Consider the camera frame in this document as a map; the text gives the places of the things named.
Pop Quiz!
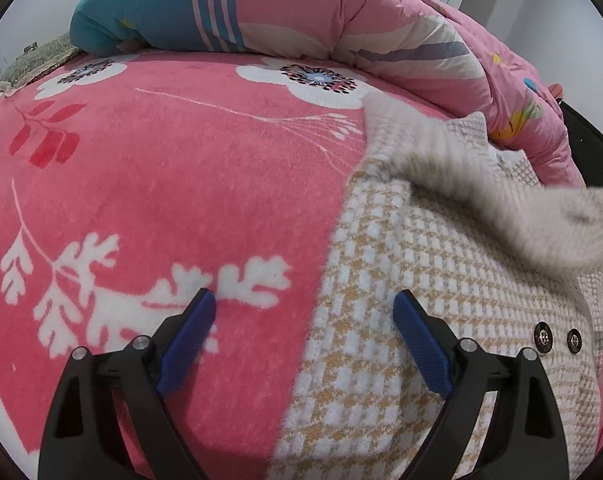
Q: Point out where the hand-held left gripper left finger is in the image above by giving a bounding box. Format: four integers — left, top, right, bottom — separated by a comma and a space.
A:
38, 288, 217, 480

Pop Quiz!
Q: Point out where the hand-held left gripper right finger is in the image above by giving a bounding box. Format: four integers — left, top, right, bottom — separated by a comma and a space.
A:
392, 289, 571, 480

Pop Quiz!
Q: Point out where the beige houndstooth coat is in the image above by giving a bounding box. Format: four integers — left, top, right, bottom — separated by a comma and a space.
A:
272, 95, 603, 480

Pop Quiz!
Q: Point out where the pink floral blanket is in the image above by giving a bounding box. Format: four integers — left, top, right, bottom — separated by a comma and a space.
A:
0, 50, 603, 480

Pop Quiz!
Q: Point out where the black padded headboard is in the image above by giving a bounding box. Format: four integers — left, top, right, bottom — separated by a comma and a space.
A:
556, 97, 603, 191

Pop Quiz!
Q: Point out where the pink and blue quilt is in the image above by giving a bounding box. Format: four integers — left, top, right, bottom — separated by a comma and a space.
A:
70, 0, 587, 188

